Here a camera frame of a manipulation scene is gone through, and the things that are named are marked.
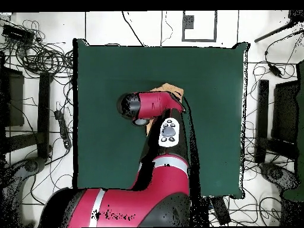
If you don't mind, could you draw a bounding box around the tan terry towel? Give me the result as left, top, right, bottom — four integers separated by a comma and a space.
145, 83, 185, 137

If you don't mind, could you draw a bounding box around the dark flat panel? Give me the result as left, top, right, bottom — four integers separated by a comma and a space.
271, 80, 300, 144
0, 66, 25, 127

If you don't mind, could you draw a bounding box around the dark green tablecloth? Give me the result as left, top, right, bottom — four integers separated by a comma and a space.
72, 37, 250, 200

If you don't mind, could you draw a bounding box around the black floor bar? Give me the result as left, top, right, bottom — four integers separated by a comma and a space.
255, 79, 270, 164
37, 71, 52, 159

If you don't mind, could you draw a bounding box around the long black power strip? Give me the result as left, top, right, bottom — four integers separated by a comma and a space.
210, 196, 232, 226

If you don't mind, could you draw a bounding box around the grey chair base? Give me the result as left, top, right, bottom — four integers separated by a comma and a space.
258, 162, 300, 193
0, 156, 48, 228

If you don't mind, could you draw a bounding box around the black tripod leg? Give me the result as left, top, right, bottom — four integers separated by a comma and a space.
253, 10, 304, 43

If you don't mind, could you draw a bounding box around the black power brick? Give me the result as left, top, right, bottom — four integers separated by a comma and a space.
2, 24, 36, 42

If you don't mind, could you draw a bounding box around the black floor cable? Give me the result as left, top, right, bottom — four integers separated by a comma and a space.
121, 10, 146, 47

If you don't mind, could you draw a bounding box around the black cable tangle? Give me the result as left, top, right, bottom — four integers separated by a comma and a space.
0, 18, 74, 79

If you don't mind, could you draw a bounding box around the small black cable adapter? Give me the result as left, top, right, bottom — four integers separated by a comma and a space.
268, 64, 284, 78

